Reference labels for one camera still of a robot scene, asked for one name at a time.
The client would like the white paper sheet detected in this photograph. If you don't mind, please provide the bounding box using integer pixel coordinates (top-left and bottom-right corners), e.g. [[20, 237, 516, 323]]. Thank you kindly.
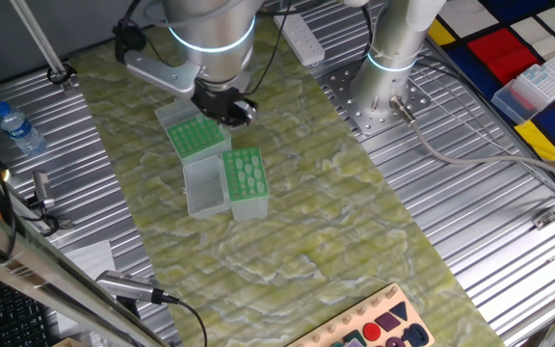
[[63, 239, 118, 281]]

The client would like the green marble pattern mat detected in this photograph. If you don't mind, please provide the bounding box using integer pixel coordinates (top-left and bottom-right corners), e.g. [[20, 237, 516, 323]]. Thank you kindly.
[[68, 0, 506, 347]]

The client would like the clear tip box green rack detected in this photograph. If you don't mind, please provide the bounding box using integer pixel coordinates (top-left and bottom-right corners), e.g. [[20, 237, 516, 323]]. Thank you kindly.
[[154, 98, 233, 168], [182, 147, 271, 223]]

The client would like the slanted aluminium pole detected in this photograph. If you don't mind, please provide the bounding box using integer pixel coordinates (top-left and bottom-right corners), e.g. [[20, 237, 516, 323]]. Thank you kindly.
[[10, 0, 74, 93]]

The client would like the black camera cable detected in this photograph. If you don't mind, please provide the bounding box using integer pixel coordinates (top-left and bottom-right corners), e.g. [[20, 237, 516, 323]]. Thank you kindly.
[[161, 293, 210, 347]]

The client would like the teal puzzle piece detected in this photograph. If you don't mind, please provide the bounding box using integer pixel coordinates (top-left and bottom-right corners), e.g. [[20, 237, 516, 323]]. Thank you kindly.
[[342, 329, 368, 347]]

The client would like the navy triangle puzzle piece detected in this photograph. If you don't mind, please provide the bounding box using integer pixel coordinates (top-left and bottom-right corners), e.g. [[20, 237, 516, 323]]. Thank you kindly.
[[389, 301, 410, 322]]

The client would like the colour block patterned mat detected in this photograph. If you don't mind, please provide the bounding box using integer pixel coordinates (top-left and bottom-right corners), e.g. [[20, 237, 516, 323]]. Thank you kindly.
[[426, 0, 555, 189]]

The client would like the blue rounded puzzle piece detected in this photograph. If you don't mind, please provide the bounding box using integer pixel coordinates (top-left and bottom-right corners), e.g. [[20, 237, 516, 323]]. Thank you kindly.
[[400, 322, 431, 347]]

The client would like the silver depth camera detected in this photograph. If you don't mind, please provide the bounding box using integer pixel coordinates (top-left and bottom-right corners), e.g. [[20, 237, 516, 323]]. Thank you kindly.
[[94, 269, 166, 306]]

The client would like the white power strip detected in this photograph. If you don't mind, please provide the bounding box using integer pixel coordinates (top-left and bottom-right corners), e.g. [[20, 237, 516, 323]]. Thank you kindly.
[[277, 10, 327, 67]]

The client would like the aluminium frame beam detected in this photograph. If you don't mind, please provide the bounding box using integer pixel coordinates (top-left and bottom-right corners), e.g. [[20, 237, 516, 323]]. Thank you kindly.
[[0, 192, 171, 347]]

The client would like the silver camera on black clamp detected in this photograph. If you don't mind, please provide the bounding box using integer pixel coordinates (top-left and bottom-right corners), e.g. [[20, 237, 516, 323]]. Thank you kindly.
[[25, 170, 62, 237]]

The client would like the black keyboard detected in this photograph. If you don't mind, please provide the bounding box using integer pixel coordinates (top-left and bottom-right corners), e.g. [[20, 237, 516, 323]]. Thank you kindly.
[[0, 272, 55, 347]]

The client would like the red circle puzzle piece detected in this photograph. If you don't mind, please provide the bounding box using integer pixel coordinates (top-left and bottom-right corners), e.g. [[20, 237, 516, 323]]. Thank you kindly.
[[362, 321, 383, 342]]

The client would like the wooden shape puzzle board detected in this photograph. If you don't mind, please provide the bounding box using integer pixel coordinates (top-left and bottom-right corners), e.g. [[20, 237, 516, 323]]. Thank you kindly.
[[285, 282, 436, 347]]

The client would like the black pole base clamp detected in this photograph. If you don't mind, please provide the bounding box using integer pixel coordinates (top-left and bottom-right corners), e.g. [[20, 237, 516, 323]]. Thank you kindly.
[[46, 61, 78, 93]]

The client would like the clear water bottle blue cap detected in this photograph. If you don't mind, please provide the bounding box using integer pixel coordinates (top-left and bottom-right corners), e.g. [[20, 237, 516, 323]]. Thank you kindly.
[[0, 99, 47, 156]]

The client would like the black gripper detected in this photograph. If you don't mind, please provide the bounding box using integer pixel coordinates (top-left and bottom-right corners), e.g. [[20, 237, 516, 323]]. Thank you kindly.
[[191, 80, 260, 129]]

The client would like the thick grey robot cable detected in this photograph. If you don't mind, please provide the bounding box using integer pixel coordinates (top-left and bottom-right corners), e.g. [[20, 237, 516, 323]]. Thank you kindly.
[[387, 94, 555, 192]]

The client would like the clear box white tip rack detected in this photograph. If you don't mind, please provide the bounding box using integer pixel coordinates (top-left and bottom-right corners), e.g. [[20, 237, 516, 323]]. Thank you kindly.
[[491, 65, 555, 125]]

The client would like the purple square puzzle piece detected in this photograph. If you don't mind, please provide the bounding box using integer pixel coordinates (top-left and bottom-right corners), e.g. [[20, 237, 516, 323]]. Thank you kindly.
[[374, 311, 403, 334]]

